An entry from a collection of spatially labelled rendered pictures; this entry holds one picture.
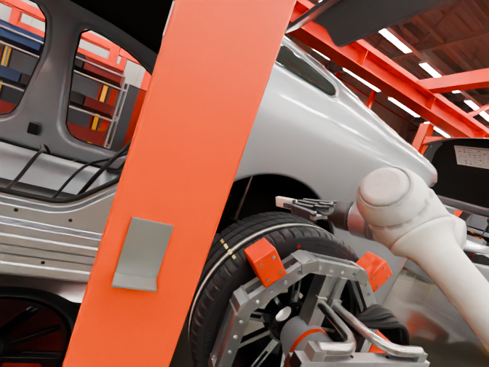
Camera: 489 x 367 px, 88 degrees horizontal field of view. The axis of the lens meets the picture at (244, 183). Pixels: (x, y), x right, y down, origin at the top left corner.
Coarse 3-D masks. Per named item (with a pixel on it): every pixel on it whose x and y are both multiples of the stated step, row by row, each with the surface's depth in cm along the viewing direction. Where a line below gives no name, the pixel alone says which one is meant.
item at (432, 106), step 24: (288, 24) 296; (312, 24) 310; (312, 48) 329; (336, 48) 327; (360, 48) 333; (360, 72) 347; (384, 72) 361; (408, 72) 404; (480, 72) 322; (408, 96) 370; (432, 96) 391; (432, 120) 421; (456, 120) 432
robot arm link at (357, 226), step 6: (354, 204) 60; (354, 210) 59; (348, 216) 61; (354, 216) 59; (360, 216) 58; (348, 222) 60; (354, 222) 59; (360, 222) 58; (366, 222) 57; (354, 228) 59; (360, 228) 58; (366, 228) 57; (354, 234) 60; (360, 234) 59; (366, 234) 58; (372, 240) 59
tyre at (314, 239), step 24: (264, 216) 93; (288, 216) 93; (216, 240) 89; (240, 240) 82; (288, 240) 76; (312, 240) 79; (336, 240) 83; (240, 264) 72; (216, 288) 72; (192, 312) 77; (216, 312) 73; (192, 336) 74; (216, 336) 74
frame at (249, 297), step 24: (288, 264) 73; (312, 264) 70; (336, 264) 74; (240, 288) 70; (264, 288) 67; (360, 288) 79; (240, 312) 65; (360, 312) 89; (240, 336) 67; (360, 336) 90; (216, 360) 68
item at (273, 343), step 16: (288, 288) 85; (272, 304) 86; (288, 304) 84; (352, 304) 92; (256, 320) 81; (272, 320) 83; (256, 336) 82; (272, 336) 85; (336, 336) 95; (240, 352) 97; (256, 352) 85; (272, 352) 102
